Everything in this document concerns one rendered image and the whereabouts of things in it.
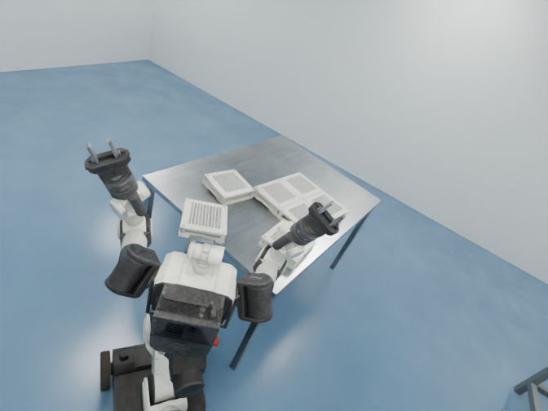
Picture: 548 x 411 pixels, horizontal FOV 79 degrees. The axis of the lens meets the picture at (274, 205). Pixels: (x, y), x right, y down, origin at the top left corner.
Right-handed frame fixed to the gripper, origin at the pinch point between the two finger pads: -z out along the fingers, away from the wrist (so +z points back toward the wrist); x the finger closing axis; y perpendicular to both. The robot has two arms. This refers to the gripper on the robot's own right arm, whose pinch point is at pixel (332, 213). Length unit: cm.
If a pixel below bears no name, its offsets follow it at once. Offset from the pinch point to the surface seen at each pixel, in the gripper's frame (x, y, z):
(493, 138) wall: -97, 370, 43
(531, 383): -231, 148, 79
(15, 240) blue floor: 115, -31, 217
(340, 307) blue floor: -93, 107, 150
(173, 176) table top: 69, 38, 112
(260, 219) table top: 12, 52, 90
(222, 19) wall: 272, 349, 209
